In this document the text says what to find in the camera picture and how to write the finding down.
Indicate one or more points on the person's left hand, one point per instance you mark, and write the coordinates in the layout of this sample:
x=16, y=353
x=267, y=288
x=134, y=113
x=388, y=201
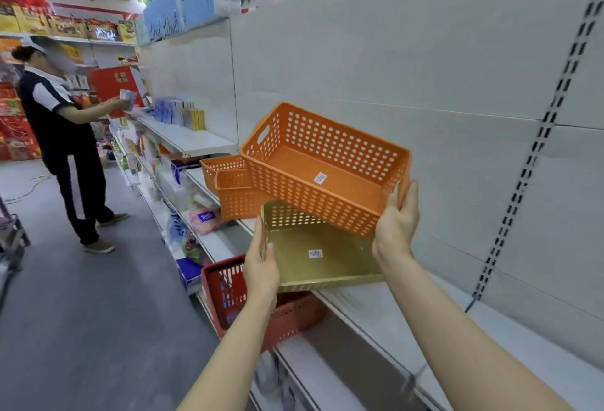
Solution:
x=261, y=274

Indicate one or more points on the person's right hand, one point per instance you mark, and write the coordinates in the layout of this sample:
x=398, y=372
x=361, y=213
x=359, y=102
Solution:
x=395, y=236

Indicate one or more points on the person's right thumb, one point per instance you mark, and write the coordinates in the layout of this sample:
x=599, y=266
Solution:
x=411, y=201

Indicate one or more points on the person's left thumb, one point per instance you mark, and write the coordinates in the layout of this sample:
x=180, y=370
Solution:
x=260, y=238

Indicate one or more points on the olive perforated plastic basket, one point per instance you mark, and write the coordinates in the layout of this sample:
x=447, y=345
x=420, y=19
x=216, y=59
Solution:
x=321, y=264

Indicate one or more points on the large orange perforated plastic basket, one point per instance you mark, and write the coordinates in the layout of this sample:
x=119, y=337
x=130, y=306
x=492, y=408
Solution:
x=325, y=170

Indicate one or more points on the person's right forearm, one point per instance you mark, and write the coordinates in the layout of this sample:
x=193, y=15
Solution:
x=453, y=340

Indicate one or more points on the person's left forearm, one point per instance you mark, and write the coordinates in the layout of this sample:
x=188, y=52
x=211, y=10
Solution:
x=231, y=354

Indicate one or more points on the small orange perforated basket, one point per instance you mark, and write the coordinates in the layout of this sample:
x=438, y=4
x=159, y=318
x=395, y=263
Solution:
x=231, y=189

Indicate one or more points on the pink wrapped packet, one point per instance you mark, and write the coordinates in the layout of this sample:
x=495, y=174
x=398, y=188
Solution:
x=204, y=219

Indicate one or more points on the blue cardboard box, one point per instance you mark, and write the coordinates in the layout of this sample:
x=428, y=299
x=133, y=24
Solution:
x=189, y=274

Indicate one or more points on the red plastic shopping basket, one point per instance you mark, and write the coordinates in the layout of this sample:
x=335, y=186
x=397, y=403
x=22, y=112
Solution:
x=292, y=314

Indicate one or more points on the blue and white bagged packet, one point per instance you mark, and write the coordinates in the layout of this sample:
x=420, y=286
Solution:
x=177, y=231

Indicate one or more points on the white metal shelving unit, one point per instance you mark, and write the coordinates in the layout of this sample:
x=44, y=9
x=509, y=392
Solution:
x=424, y=71

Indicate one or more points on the pile of mixed shelf goods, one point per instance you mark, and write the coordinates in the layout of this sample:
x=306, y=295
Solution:
x=141, y=151

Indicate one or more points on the row of small tissue boxes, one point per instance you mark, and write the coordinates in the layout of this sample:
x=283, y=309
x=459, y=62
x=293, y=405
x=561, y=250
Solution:
x=181, y=113

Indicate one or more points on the small pale blue packet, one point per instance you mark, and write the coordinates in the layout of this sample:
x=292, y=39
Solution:
x=127, y=97

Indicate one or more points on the large red gift box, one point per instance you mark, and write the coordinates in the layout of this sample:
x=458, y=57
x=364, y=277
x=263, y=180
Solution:
x=108, y=83

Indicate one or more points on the metal trolley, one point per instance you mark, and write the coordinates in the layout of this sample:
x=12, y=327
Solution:
x=12, y=241

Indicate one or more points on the stack of red gift boxes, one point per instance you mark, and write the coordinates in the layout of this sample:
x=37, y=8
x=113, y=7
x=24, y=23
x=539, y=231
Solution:
x=14, y=127

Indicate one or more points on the row of yellow gift boxes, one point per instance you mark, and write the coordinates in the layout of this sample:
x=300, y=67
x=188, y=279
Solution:
x=66, y=24

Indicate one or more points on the slotted shelf upright rail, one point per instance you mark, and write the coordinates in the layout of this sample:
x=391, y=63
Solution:
x=542, y=132

